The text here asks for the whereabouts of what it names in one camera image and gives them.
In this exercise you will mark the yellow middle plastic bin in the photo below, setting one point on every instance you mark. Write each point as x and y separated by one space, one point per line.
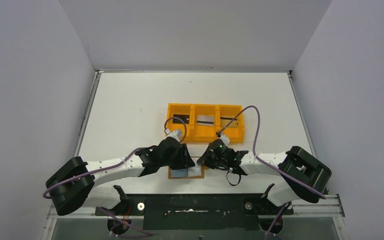
202 133

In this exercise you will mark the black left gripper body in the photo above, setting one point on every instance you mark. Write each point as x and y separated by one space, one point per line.
183 156

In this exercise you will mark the silver card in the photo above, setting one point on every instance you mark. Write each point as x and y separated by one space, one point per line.
205 120

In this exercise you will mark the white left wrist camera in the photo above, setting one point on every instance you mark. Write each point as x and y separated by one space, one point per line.
176 134

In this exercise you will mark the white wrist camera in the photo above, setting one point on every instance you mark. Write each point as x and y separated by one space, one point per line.
176 134
224 138

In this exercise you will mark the yellow right plastic bin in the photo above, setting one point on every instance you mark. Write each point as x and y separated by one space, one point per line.
235 134

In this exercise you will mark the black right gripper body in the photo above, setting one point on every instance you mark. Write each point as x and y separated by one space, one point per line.
210 157

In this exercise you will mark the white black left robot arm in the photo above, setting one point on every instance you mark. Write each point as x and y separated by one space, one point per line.
70 186

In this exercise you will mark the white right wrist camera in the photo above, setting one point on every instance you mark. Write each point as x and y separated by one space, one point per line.
224 138

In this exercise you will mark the orange leather card holder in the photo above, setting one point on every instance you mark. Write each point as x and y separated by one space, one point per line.
195 159

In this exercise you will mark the gold card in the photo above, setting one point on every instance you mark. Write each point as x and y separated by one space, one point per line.
228 122

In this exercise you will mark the black card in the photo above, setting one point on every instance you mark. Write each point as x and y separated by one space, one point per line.
181 118

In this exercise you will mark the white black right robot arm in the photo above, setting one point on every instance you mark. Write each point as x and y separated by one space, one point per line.
304 177

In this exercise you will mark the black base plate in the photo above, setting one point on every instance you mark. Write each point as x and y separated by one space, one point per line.
247 211

